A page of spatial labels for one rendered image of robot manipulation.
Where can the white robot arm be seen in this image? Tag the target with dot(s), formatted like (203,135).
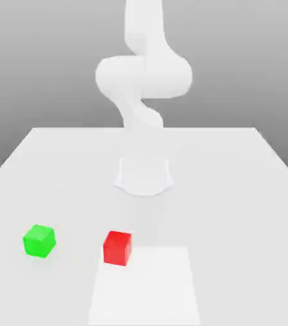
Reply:
(144,76)

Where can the small red cube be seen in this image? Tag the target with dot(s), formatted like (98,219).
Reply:
(116,248)

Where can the small green cube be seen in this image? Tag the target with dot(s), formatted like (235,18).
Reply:
(39,241)

